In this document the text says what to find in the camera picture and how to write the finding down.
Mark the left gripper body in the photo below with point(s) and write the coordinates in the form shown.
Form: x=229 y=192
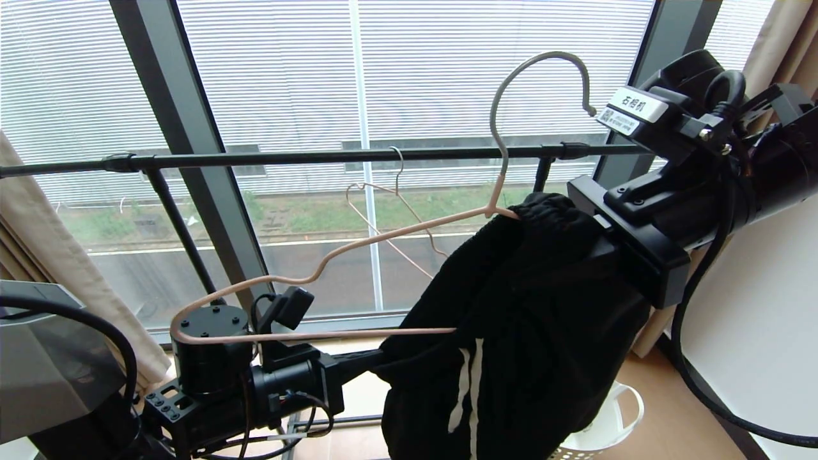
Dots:
x=287 y=393

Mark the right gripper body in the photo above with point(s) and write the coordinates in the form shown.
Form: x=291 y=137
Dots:
x=645 y=255

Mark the black shorts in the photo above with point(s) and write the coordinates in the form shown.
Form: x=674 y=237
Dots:
x=524 y=332

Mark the pink clothes hanger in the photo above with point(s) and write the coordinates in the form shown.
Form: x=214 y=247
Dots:
x=401 y=167
x=499 y=182

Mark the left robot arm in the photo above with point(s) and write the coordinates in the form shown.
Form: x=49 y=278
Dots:
x=211 y=358

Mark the white laundry basket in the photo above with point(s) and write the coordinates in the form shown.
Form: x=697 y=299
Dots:
x=629 y=409

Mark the black clothes rack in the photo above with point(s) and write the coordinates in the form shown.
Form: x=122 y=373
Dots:
x=287 y=156

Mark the beige curtain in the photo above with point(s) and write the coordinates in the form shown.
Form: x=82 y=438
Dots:
x=64 y=268
x=786 y=38

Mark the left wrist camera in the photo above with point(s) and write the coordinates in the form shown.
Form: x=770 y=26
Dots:
x=294 y=305

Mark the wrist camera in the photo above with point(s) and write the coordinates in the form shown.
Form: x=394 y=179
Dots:
x=294 y=305
x=664 y=134

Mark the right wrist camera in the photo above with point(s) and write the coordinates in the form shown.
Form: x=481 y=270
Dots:
x=664 y=134

